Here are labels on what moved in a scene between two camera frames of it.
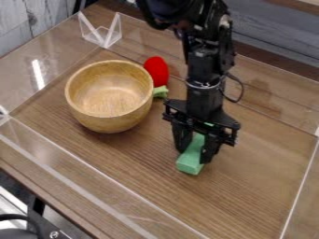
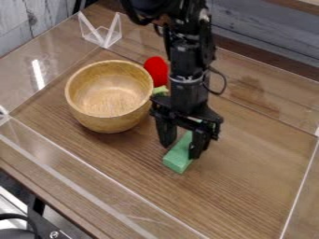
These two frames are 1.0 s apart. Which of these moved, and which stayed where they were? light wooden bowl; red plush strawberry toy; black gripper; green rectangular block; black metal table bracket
Moved: green rectangular block; black gripper
Stayed: red plush strawberry toy; light wooden bowl; black metal table bracket
